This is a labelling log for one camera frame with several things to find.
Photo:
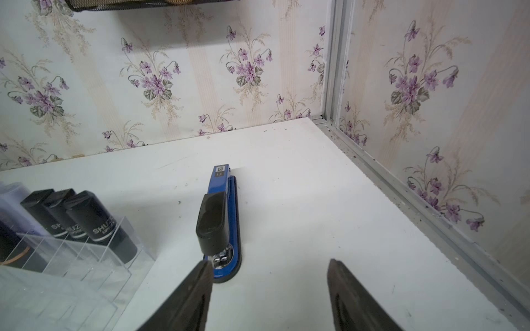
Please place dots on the black lipstick gold band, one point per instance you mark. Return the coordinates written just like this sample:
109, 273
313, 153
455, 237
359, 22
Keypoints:
88, 212
16, 253

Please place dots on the blue black stapler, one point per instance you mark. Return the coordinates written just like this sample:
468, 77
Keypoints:
218, 225

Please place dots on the purple lipstick tube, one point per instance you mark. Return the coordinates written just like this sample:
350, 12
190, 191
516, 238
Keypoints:
14, 215

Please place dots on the black mesh wall holder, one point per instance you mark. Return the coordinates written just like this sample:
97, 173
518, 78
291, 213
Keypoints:
113, 5

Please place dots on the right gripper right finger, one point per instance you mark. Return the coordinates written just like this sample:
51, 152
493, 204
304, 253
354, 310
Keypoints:
352, 305

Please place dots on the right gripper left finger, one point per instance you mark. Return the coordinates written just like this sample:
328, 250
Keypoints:
187, 307

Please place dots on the black lipstick silver band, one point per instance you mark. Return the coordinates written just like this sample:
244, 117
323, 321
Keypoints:
55, 205
34, 205

